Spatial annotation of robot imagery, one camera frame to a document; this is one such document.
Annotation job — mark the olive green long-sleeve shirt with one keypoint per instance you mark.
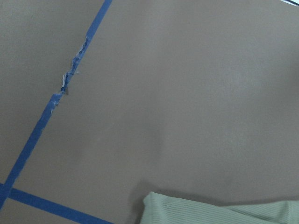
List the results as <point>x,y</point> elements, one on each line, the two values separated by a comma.
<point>161,209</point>

